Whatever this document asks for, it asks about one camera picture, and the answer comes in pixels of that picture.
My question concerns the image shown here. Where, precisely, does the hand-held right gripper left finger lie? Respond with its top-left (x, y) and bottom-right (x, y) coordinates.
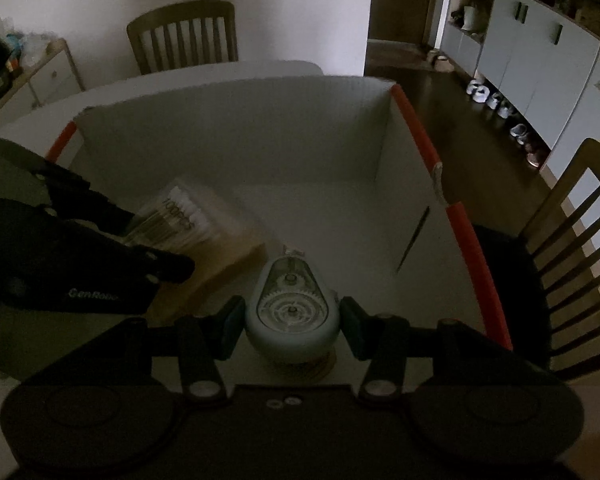
top-left (116, 295), bottom-right (246, 404)

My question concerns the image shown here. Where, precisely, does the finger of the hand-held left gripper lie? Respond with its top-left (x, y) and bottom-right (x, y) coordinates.
top-left (0, 138), bottom-right (137, 236)
top-left (130, 247), bottom-right (197, 285)

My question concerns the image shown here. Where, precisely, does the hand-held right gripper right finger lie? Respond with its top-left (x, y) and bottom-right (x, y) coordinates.
top-left (340, 296), bottom-right (482, 404)

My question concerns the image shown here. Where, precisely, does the clear cotton swab pack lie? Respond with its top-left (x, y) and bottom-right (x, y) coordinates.
top-left (124, 176), bottom-right (255, 257)

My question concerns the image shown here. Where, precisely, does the light blue correction tape dispenser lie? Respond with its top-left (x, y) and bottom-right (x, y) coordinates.
top-left (245, 254), bottom-right (337, 366)

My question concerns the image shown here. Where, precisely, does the red and white cardboard box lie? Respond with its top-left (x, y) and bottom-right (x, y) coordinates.
top-left (47, 76), bottom-right (514, 387)

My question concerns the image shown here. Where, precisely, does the tan flat block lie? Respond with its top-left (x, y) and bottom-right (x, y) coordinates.
top-left (150, 230), bottom-right (269, 322)

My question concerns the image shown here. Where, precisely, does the tan round object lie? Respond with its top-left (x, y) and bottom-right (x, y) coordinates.
top-left (275, 347), bottom-right (339, 384)

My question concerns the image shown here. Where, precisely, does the leaf print table mat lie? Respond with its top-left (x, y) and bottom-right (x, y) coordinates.
top-left (0, 137), bottom-right (131, 382)

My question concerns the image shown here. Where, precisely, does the thin dark stick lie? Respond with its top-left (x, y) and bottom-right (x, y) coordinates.
top-left (396, 206), bottom-right (431, 275)

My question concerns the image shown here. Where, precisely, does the dark seat cushion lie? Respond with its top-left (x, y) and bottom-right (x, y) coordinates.
top-left (472, 224), bottom-right (552, 372)

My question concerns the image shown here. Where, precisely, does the clear plastic bag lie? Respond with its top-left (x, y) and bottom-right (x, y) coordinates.
top-left (0, 29), bottom-right (57, 69)

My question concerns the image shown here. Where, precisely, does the wooden slat-back chair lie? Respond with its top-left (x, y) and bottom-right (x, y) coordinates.
top-left (517, 137), bottom-right (600, 382)
top-left (126, 0), bottom-right (240, 77)

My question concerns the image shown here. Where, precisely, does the row of shoes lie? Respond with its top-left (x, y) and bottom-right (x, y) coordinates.
top-left (465, 79), bottom-right (549, 169)

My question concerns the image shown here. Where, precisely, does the low white cabinet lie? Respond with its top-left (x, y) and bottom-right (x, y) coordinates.
top-left (439, 24), bottom-right (486, 77)

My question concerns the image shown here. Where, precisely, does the white cabinet with stickers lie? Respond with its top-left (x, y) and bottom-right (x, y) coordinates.
top-left (547, 42), bottom-right (600, 188)

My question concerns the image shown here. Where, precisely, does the tall white cabinet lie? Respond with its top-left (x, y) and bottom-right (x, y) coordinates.
top-left (478, 0), bottom-right (600, 133)

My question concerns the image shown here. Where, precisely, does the white jug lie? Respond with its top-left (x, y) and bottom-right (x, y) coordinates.
top-left (462, 5), bottom-right (484, 32)

